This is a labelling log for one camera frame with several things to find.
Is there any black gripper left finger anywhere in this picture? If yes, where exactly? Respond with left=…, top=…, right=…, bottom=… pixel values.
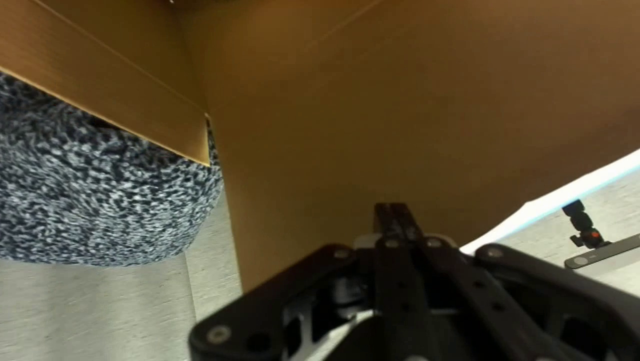
left=186, top=201, right=405, bottom=361

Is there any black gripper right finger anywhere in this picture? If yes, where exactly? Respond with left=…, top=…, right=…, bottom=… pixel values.
left=392, top=201, right=640, bottom=361

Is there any brown cardboard box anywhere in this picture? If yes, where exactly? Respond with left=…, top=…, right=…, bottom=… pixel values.
left=0, top=0, right=640, bottom=292

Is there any small black metal clamp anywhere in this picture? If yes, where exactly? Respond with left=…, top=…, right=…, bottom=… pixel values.
left=561, top=197, right=640, bottom=273

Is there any blue speckled pillow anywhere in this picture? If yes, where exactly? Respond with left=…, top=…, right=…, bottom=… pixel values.
left=0, top=70, right=227, bottom=268

